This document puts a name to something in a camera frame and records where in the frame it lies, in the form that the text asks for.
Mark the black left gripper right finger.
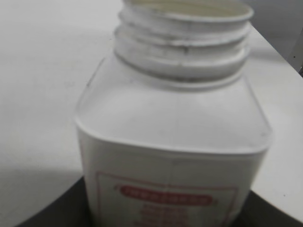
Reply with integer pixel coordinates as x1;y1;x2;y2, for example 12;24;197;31
233;191;303;227

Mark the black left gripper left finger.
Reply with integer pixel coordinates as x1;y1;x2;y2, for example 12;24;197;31
14;175;93;227

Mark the white yogurt drink bottle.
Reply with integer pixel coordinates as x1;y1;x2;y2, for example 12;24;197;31
75;0;272;227

